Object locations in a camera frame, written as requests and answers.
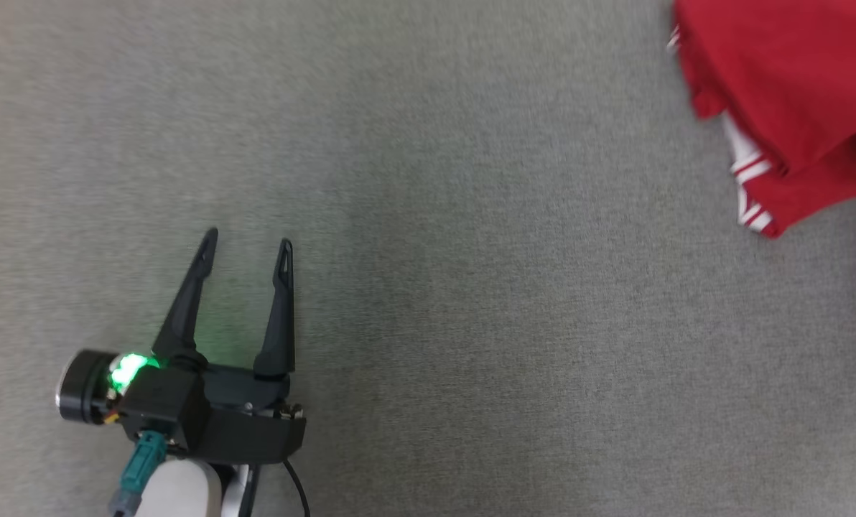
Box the grey fabric sofa seat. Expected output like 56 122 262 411
0 0 856 517

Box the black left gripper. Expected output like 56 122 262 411
55 228 307 465

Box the red basketball jersey black print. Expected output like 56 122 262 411
666 0 856 240

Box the thin black left gripper cable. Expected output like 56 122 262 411
282 460 312 517

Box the teal left camera cable plug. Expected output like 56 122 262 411
108 431 169 517

